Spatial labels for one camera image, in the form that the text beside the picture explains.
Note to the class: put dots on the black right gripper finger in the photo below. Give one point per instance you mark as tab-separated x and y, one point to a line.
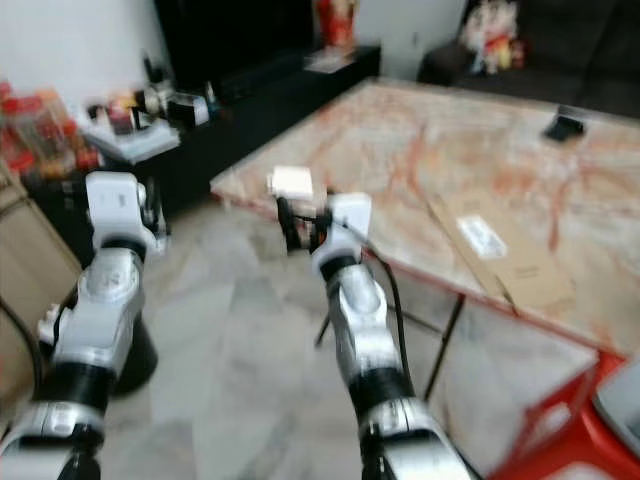
288	220

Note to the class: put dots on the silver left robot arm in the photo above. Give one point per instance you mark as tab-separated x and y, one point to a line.
95	330

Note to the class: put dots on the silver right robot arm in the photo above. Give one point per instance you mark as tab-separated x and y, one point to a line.
365	330

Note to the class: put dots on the black rubbish bin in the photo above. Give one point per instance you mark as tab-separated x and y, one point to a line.
135	360

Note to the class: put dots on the small white box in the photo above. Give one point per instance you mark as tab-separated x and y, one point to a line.
290	182

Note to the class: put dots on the stack of white papers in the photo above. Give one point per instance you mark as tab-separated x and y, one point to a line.
130	140

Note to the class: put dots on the black square box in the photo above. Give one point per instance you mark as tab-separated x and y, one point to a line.
188	108

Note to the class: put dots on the black low TV console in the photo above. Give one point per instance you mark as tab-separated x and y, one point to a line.
260	110

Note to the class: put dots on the white holder with black items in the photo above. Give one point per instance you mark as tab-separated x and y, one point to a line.
155	90

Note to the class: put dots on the clear jar orange lid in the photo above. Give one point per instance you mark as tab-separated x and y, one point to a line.
62	125

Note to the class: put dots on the light wooden cabinet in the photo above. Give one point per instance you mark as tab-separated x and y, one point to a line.
25	280

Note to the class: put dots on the large clear jar red lid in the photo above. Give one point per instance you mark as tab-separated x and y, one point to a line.
28	135

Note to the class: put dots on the marble table with red edge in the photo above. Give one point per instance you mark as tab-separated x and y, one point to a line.
440	140

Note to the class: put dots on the black television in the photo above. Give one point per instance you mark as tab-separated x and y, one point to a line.
230	40

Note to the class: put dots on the flat brown cardboard sheet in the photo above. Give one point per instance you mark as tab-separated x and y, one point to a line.
510	260

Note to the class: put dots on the red and gold figure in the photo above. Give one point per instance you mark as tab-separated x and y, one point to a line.
336	20

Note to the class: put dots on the colourful plush doll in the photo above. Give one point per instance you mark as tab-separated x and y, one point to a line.
493	38

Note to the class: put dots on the small black device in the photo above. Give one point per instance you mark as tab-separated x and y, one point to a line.
565	127

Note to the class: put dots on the dark sofa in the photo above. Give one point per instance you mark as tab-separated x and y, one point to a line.
580	50

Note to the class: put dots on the red plastic stool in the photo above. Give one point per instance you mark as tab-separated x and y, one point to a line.
560	440

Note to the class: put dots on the grey plastic object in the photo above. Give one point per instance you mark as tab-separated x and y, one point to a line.
620	420

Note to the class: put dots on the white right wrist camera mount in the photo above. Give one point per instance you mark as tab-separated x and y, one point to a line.
345	225

